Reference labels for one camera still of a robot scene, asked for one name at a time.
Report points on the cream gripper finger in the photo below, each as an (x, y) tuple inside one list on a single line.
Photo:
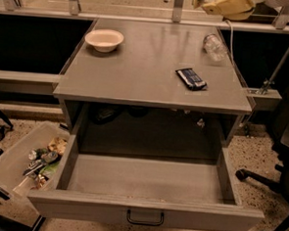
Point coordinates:
[(236, 10)]

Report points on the grey open drawer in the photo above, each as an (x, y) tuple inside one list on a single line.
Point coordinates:
[(190, 195)]

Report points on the clear plastic bottle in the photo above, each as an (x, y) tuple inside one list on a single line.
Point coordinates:
[(214, 48)]

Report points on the metal stand pole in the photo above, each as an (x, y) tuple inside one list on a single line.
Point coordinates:
[(267, 83)]

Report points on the dark blue snack packet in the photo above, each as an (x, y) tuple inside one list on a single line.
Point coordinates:
[(191, 79)]

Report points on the grey cabinet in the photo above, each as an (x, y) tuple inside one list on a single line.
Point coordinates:
[(132, 99)]

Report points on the black office chair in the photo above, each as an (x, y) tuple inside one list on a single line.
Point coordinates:
[(279, 130)]

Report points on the white bowl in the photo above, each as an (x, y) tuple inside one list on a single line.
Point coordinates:
[(104, 40)]

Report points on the pile of snack wrappers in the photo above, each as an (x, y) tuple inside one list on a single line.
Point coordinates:
[(43, 162)]

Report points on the clear plastic bin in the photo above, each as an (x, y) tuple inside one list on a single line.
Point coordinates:
[(13, 185)]

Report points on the black drawer handle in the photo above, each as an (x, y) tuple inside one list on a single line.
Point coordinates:
[(145, 218)]

